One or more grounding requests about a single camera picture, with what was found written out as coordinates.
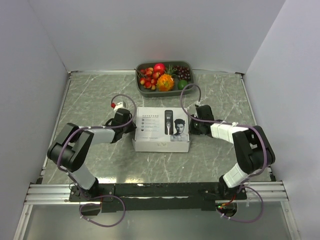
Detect white hair clipper box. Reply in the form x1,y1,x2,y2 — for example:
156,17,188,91
132,107,191,153

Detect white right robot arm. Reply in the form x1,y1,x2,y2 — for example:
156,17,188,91
189,104,276,199

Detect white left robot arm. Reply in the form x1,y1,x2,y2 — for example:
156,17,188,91
47,107,136,201

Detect green lime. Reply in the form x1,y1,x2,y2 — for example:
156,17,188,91
177,79,189,90

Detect dark grape bunch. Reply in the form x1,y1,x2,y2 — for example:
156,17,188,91
174,65,191,82

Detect red yellow cherry bunch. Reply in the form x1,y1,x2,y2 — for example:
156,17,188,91
136,67,160,91

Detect red apple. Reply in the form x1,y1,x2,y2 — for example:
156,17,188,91
153,63,166,74

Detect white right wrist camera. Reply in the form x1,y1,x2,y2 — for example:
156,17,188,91
195,101,202,108

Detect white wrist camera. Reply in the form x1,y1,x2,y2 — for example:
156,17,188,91
195,101,202,108
110,101,126,112

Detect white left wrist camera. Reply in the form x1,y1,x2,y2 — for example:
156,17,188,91
110,101,126,112

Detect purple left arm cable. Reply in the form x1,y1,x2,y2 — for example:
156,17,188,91
56,94,137,228

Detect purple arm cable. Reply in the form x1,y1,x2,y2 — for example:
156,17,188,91
179,83,271,223
56,94,137,228

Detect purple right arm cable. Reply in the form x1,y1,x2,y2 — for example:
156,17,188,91
179,83,271,223

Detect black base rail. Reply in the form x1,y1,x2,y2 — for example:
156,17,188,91
69,182,247,213

